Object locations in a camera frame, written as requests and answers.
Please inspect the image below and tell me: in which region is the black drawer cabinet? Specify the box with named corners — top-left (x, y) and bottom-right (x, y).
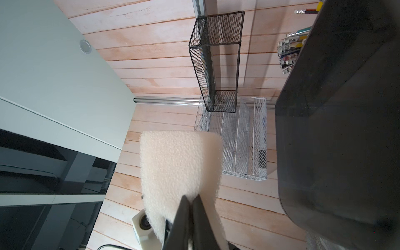
top-left (275, 1), bottom-right (400, 250)

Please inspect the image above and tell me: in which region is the white foam sponge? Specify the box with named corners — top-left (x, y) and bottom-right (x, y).
top-left (140, 131), bottom-right (229, 250)

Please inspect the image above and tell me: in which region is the white wire wall shelf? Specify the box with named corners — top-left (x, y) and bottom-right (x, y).
top-left (194, 97), bottom-right (268, 181)

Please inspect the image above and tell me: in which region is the black mesh wall basket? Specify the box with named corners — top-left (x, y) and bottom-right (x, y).
top-left (189, 10), bottom-right (245, 113)

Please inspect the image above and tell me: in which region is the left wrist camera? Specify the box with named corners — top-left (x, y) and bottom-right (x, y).
top-left (132, 209), bottom-right (162, 250)

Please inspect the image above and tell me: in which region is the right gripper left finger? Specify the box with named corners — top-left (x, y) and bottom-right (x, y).
top-left (163, 195), bottom-right (192, 250)

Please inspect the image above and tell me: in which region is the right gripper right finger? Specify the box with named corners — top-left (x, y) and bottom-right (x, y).
top-left (192, 195), bottom-right (220, 250)

